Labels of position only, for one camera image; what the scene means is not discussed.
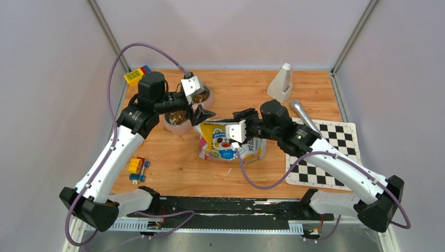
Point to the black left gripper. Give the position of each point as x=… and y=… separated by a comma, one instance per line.
x=200, y=114

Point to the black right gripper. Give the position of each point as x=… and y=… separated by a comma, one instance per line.
x=249, y=115

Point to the pet food bag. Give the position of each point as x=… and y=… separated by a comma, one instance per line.
x=214, y=146

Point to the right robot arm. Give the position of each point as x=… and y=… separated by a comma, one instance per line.
x=373, y=199

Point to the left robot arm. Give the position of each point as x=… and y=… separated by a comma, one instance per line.
x=90, y=200

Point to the steel bowl far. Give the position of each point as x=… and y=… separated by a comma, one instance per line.
x=203, y=96

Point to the steel bowl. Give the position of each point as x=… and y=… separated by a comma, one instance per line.
x=203, y=96
x=176, y=118

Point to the pink double bowl stand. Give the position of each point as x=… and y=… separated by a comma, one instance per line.
x=186, y=127

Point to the steel bowl near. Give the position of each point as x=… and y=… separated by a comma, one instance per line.
x=176, y=118

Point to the white metronome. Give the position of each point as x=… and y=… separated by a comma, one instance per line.
x=280, y=87

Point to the silver microphone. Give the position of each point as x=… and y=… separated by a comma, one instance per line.
x=298, y=108

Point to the yellow red blue block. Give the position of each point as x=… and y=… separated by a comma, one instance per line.
x=133, y=77

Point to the yellow red toy block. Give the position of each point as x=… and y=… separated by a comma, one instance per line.
x=136, y=169

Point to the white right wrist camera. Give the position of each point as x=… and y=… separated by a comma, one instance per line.
x=236, y=133

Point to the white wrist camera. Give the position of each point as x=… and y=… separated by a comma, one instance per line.
x=236, y=133
x=192, y=87

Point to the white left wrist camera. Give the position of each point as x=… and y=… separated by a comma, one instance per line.
x=192, y=87

